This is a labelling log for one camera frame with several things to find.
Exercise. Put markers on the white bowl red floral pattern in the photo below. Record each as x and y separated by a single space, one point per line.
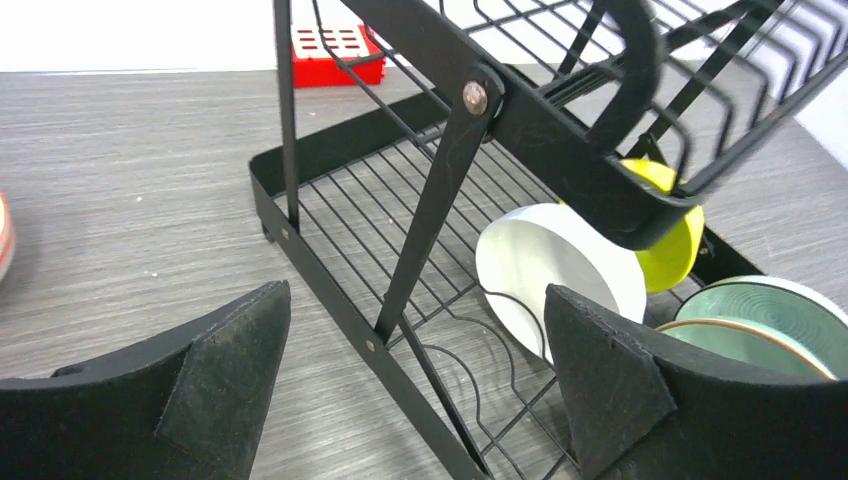
8 238

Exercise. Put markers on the yellow-green bowl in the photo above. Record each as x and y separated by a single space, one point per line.
669 261

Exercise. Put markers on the red box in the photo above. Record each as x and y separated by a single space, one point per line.
331 56

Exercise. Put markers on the celadon bowl with flower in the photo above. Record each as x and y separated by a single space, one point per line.
750 342

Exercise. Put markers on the white ribbed bowl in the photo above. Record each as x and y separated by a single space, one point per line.
520 254

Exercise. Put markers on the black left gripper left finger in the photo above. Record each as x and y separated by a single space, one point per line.
188 403

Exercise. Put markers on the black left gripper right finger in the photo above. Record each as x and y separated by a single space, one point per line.
643 405

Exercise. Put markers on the black wire dish rack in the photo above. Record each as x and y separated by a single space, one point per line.
512 104

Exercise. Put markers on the mint textured bowl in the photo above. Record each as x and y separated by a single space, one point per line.
797 311

